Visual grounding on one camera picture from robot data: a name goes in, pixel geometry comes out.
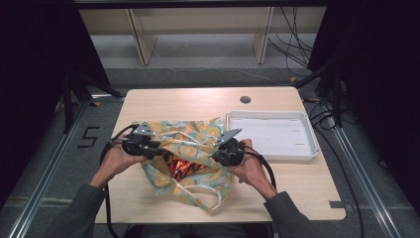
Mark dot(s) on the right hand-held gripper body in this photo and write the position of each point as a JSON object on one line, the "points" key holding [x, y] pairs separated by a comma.
{"points": [[231, 150]]}

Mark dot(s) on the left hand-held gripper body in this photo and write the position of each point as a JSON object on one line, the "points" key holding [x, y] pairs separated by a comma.
{"points": [[137, 145]]}

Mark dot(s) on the green orange-print fabric bag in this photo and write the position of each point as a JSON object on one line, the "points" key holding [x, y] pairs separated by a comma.
{"points": [[188, 162]]}

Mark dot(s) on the person's left hand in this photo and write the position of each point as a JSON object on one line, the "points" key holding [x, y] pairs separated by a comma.
{"points": [[115, 162]]}

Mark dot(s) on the person's right hand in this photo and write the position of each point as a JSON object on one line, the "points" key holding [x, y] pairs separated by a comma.
{"points": [[252, 172]]}

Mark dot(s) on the shiny red orange packet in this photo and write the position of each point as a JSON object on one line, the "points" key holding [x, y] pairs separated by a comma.
{"points": [[181, 167]]}

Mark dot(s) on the white plastic tray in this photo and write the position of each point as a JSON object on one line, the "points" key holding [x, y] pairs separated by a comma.
{"points": [[272, 135]]}

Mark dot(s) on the grey round table grommet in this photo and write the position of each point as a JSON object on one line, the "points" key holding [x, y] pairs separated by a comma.
{"points": [[245, 99]]}

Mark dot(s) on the person's lap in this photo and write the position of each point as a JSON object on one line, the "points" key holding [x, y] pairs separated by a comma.
{"points": [[198, 231]]}

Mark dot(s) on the black metal stand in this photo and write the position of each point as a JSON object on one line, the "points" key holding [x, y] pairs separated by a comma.
{"points": [[330, 86], [74, 95]]}

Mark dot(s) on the black curtain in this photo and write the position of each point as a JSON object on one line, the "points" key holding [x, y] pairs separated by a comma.
{"points": [[36, 82], [379, 82]]}

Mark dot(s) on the beige wooden shelf unit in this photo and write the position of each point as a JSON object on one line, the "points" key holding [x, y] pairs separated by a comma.
{"points": [[198, 23]]}

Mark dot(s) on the aluminium floor rail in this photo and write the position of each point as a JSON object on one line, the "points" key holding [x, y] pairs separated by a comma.
{"points": [[43, 181], [363, 181]]}

